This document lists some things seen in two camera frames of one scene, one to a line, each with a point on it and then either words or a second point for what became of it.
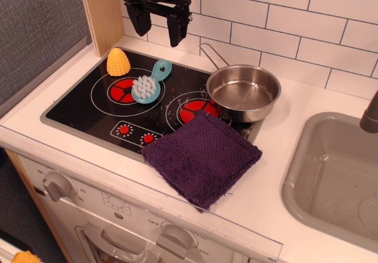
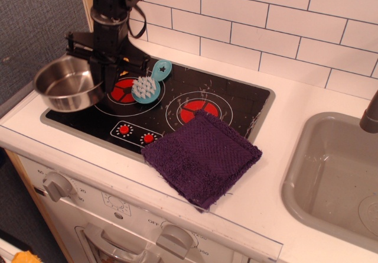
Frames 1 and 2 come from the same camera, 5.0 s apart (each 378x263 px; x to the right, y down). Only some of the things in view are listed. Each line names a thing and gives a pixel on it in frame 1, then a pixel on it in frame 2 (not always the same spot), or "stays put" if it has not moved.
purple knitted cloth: [198, 161] stays put
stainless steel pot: [241, 93] -> [65, 84]
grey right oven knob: [175, 241] stays put
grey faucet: [369, 121] stays put
